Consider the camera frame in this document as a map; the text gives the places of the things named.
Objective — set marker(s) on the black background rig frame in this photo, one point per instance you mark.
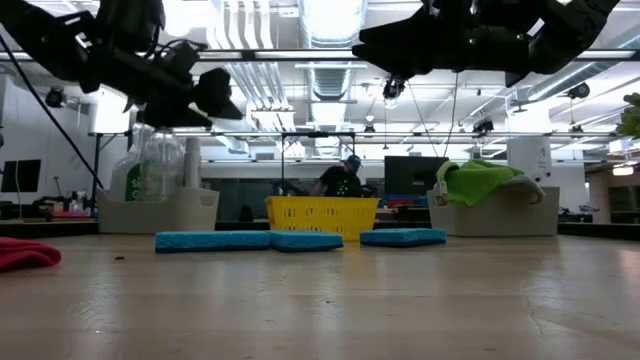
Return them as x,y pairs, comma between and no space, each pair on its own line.
320,134

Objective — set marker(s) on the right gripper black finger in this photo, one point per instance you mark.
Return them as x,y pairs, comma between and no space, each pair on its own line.
400,47

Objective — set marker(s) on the light blue sponge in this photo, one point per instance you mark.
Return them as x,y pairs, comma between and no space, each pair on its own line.
402,237
305,241
210,241

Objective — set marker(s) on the red block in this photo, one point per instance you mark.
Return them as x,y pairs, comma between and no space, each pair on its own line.
25,252

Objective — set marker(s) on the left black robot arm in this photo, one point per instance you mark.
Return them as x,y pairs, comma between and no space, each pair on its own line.
45,40

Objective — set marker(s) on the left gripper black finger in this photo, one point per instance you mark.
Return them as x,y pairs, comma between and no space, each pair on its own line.
215,95
172,117

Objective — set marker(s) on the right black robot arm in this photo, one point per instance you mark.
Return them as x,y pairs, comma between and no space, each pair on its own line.
565,30

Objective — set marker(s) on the workbench with tools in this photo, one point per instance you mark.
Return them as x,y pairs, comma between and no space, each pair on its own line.
65,212

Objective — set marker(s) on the green artificial plant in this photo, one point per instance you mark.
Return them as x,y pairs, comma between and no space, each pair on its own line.
631,117

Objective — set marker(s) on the black ceiling spotlight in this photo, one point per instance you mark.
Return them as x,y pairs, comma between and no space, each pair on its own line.
483,126
579,90
55,97

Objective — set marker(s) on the spray bottle green label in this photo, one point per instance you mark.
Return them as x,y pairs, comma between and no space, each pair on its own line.
131,185

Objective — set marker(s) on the person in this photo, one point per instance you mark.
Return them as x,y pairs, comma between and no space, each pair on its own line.
340,182

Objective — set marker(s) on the black rig camera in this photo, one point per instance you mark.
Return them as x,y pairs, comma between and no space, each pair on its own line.
393,89

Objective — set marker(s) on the black computer monitor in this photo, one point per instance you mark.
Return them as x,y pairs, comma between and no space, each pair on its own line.
415,175

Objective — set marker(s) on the white pillar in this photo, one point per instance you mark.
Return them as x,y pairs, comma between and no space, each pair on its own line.
530,160

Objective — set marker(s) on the black wall screen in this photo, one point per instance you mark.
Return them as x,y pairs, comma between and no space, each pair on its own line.
22,176

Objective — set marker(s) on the clear pump bottle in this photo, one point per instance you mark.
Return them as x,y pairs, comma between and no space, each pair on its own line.
162,170

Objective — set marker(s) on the silver ceiling duct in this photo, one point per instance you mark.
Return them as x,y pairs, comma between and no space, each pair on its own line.
332,20

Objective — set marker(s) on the grey cloth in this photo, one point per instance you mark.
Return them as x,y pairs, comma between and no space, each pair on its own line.
530,186

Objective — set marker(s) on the yellow plastic basket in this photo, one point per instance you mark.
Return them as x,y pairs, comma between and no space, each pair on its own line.
322,215

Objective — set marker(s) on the green microfibre cloth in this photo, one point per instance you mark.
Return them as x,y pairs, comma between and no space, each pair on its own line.
475,182

